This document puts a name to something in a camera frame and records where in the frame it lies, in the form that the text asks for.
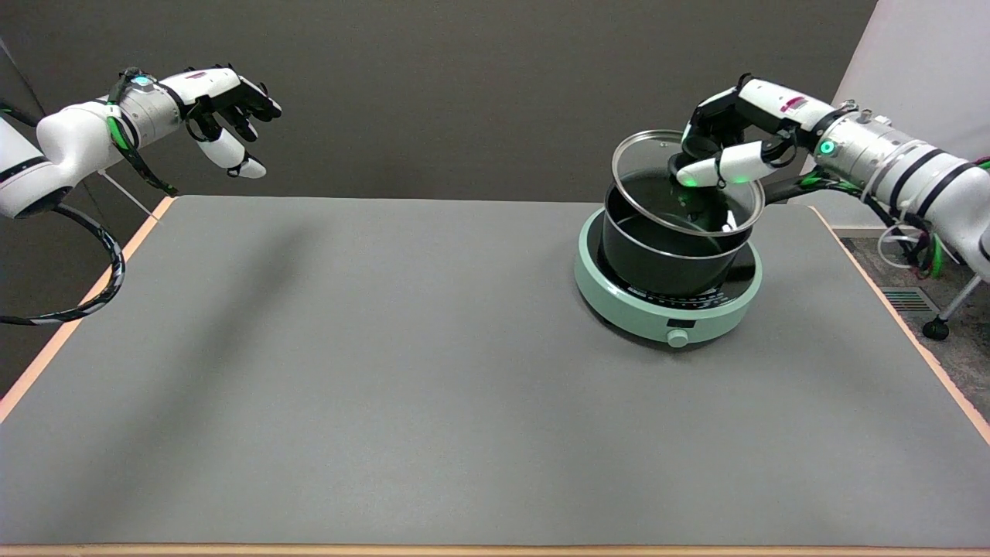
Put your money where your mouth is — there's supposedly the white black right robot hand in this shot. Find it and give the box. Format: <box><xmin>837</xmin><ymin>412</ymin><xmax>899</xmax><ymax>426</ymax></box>
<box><xmin>675</xmin><ymin>73</ymin><xmax>838</xmax><ymax>189</ymax></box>

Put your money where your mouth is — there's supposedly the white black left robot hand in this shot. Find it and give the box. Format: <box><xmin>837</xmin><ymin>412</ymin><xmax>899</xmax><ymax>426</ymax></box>
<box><xmin>178</xmin><ymin>65</ymin><xmax>282</xmax><ymax>179</ymax></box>

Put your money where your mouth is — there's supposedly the glass pot lid black knob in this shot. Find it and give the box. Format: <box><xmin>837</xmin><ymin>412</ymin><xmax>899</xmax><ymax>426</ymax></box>
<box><xmin>611</xmin><ymin>129</ymin><xmax>766</xmax><ymax>237</ymax></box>

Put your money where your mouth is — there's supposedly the grey floor vent grille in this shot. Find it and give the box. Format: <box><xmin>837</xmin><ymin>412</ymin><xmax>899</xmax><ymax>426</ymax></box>
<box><xmin>879</xmin><ymin>287</ymin><xmax>941</xmax><ymax>313</ymax></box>

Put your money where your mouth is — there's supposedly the mint green induction cooker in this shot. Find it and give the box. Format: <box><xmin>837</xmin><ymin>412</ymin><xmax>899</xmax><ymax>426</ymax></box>
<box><xmin>573</xmin><ymin>205</ymin><xmax>763</xmax><ymax>348</ymax></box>

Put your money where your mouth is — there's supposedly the metal leg with black caster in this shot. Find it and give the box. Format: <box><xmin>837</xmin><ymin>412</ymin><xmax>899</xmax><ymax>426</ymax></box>
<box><xmin>922</xmin><ymin>275</ymin><xmax>990</xmax><ymax>341</ymax></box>

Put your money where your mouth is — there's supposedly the green black wrist cable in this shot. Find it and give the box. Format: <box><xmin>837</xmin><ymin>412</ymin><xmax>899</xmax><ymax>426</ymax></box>
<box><xmin>107</xmin><ymin>68</ymin><xmax>179</xmax><ymax>196</ymax></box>

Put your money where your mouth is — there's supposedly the black saucepan with long handle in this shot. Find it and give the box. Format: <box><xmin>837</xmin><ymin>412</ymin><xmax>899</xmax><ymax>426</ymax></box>
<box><xmin>602</xmin><ymin>174</ymin><xmax>814</xmax><ymax>296</ymax></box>

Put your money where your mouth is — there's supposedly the thick black braided cable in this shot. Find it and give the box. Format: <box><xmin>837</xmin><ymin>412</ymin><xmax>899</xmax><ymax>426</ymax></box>
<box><xmin>0</xmin><ymin>203</ymin><xmax>126</xmax><ymax>326</ymax></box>

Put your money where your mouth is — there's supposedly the black green cable bundle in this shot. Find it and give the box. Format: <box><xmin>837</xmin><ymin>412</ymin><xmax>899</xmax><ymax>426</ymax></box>
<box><xmin>801</xmin><ymin>159</ymin><xmax>990</xmax><ymax>281</ymax></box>

